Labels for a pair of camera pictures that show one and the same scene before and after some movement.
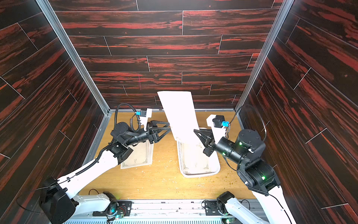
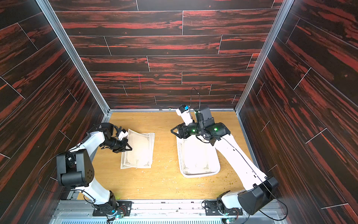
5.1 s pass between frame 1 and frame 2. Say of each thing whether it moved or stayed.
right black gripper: moved
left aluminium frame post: stayed
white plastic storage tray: stayed
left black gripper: moved
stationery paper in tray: stayed
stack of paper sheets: moved
